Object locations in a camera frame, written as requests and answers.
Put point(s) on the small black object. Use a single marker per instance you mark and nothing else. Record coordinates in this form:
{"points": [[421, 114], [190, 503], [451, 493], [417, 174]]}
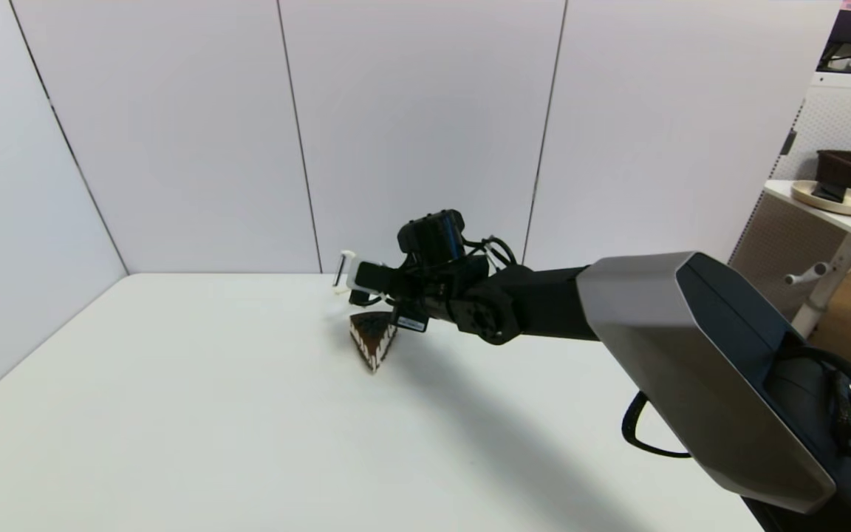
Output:
{"points": [[829, 192]]}

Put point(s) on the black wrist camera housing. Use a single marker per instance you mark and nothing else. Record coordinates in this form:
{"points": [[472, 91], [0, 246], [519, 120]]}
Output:
{"points": [[433, 235]]}

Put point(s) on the white side table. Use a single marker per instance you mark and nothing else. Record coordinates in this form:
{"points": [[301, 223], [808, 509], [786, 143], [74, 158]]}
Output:
{"points": [[832, 222]]}

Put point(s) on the chocolate cake slice with blueberries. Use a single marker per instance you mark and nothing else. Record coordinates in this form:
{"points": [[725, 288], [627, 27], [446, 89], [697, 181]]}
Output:
{"points": [[372, 343]]}

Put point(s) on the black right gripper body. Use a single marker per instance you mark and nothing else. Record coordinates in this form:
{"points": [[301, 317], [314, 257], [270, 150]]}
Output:
{"points": [[433, 288]]}

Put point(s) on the black and grey right robot arm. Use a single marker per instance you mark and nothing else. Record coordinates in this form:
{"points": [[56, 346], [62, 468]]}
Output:
{"points": [[691, 355]]}

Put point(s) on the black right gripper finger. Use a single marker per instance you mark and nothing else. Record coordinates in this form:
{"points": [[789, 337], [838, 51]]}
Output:
{"points": [[370, 298], [377, 275]]}

